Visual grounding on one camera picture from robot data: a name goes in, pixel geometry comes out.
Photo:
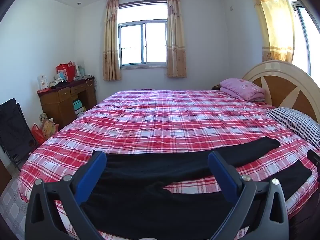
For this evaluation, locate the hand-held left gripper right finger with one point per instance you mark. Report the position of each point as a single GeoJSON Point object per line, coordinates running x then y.
{"type": "Point", "coordinates": [222, 177]}

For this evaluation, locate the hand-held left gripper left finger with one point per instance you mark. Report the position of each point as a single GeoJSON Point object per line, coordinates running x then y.
{"type": "Point", "coordinates": [93, 172]}

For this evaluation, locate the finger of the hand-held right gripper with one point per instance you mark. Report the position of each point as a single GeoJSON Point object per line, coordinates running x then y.
{"type": "Point", "coordinates": [314, 158]}

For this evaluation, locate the black pants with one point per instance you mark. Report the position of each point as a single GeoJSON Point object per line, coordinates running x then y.
{"type": "Point", "coordinates": [150, 166]}

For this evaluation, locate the striped pillow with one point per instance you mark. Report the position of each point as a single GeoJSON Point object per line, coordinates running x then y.
{"type": "Point", "coordinates": [295, 122]}

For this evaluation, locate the patterned gift bag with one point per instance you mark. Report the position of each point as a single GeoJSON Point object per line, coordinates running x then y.
{"type": "Point", "coordinates": [50, 128]}

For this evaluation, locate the stack of boxes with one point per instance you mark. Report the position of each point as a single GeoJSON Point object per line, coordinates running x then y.
{"type": "Point", "coordinates": [78, 107]}

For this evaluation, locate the red plastic bag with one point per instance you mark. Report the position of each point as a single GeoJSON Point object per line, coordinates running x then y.
{"type": "Point", "coordinates": [37, 133]}

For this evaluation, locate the wooden desk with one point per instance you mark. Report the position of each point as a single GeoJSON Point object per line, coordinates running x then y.
{"type": "Point", "coordinates": [55, 105]}

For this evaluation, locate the bed with red plaid sheet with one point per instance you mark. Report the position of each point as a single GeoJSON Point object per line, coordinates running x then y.
{"type": "Point", "coordinates": [175, 115]}

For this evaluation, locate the cream and wood headboard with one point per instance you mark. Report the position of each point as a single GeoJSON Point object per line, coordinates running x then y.
{"type": "Point", "coordinates": [275, 90]}

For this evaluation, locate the dark nightstand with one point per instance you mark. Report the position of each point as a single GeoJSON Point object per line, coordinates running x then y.
{"type": "Point", "coordinates": [216, 87]}

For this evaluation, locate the black folding chair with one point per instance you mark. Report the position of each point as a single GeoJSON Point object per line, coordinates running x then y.
{"type": "Point", "coordinates": [15, 125]}

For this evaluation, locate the pink folded blanket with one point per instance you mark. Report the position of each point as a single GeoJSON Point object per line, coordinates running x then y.
{"type": "Point", "coordinates": [240, 87]}

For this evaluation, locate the white paper bag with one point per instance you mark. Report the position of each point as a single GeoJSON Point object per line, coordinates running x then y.
{"type": "Point", "coordinates": [80, 70]}

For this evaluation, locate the white printed box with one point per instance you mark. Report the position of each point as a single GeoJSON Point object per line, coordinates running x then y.
{"type": "Point", "coordinates": [43, 82]}

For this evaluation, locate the red gift bag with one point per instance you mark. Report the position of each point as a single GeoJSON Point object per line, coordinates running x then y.
{"type": "Point", "coordinates": [66, 71]}

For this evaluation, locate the large bright window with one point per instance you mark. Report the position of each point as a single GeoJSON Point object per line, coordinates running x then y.
{"type": "Point", "coordinates": [302, 30]}

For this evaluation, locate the beige floral curtain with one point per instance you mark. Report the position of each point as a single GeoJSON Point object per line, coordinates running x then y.
{"type": "Point", "coordinates": [111, 42]}
{"type": "Point", "coordinates": [176, 37]}

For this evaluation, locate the sliding window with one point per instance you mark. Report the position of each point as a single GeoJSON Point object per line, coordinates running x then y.
{"type": "Point", "coordinates": [142, 42]}

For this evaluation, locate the yellow curtain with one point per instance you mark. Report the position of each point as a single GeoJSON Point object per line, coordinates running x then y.
{"type": "Point", "coordinates": [275, 25]}

